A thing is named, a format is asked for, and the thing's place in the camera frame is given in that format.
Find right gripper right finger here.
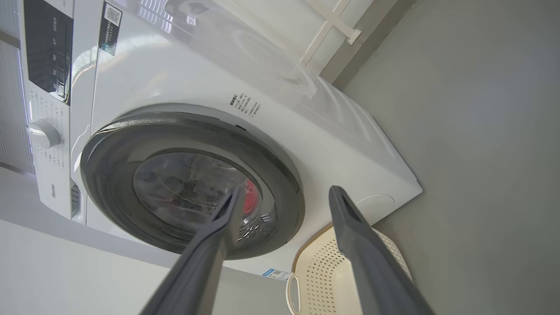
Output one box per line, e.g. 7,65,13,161
328,185,436,315

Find white washing machine dial knob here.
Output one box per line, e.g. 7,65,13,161
27,119,62,149

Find blue energy label sticker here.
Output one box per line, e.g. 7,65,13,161
262,268,291,282

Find white wall frame bars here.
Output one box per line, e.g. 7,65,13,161
299,0,362,67

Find white front-load washing machine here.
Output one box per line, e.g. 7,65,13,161
17,0,423,281

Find round white filter cover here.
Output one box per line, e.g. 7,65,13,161
354,194,395,224

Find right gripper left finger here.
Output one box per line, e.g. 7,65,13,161
140,187,245,315

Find black QR code sticker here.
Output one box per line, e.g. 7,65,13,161
98,2,123,56

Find washing machine glass door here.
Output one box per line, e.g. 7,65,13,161
80,111,306,261

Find red and white garment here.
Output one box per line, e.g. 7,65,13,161
243,178,259,216

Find cream perforated laundry basket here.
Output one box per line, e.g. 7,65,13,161
286,223,414,315

